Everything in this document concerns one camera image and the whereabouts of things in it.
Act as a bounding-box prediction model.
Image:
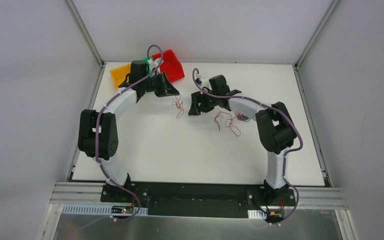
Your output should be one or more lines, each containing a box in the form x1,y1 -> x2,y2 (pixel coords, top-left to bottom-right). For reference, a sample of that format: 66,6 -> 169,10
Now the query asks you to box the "red thin wire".
171,95 -> 246,137

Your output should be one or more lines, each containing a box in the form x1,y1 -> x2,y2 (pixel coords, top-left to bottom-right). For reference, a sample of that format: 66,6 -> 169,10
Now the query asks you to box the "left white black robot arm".
77,58 -> 180,203

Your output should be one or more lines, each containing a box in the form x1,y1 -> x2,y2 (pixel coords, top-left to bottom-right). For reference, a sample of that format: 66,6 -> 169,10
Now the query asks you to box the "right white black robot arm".
188,74 -> 297,205

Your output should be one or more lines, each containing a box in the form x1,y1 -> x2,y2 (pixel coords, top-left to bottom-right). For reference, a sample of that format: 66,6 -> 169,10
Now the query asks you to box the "red plastic bin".
159,49 -> 185,83

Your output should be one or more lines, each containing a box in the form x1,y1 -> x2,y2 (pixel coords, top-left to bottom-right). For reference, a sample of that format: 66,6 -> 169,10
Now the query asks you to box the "green plastic bin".
142,56 -> 161,74

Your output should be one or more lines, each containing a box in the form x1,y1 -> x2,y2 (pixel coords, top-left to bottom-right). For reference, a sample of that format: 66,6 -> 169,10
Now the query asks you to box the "yellow plastic bin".
109,63 -> 131,90

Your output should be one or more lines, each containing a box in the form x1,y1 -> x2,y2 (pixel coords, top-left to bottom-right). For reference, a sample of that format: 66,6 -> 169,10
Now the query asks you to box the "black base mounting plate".
100,181 -> 296,219

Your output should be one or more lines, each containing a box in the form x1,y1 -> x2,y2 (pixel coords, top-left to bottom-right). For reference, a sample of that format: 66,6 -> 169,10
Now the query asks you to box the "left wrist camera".
146,57 -> 164,72

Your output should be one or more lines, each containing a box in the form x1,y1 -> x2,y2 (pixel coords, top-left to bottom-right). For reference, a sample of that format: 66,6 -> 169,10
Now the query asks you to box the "aluminium front rail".
50,182 -> 349,210

